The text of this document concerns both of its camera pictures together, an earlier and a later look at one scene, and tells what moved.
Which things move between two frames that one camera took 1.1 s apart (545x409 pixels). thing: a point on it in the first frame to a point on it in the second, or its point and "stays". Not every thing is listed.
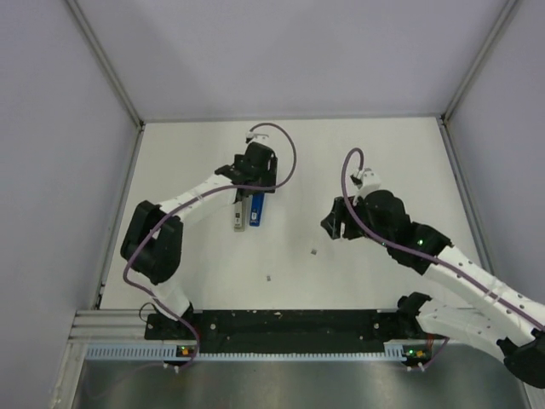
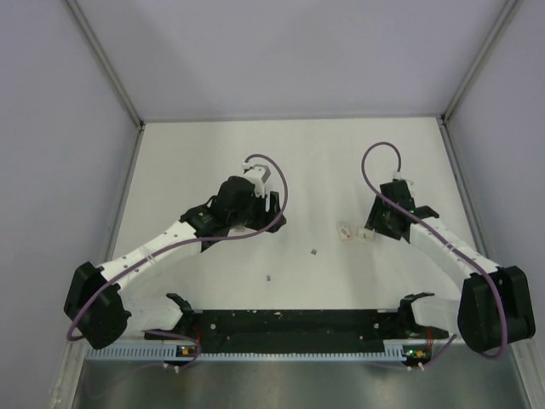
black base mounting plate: x=350 y=332 stays
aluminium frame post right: x=504 y=17 stays
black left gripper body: x=266 y=178 to x=255 y=215
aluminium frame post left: x=100 y=51 stays
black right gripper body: x=358 y=206 to x=379 y=218
